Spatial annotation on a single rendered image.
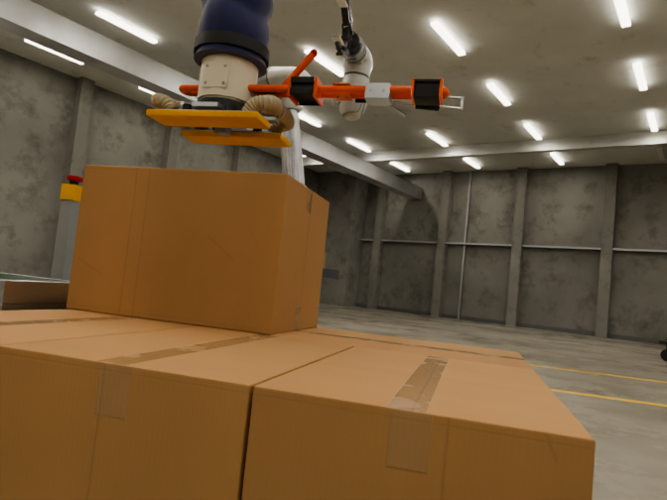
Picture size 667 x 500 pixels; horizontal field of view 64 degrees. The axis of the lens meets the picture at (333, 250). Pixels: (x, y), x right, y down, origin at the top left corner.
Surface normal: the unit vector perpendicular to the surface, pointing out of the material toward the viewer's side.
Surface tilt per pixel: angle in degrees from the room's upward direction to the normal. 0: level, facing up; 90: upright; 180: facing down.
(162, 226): 90
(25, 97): 90
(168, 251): 90
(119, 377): 90
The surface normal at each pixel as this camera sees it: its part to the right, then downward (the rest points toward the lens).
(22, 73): 0.81, 0.04
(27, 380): -0.26, -0.09
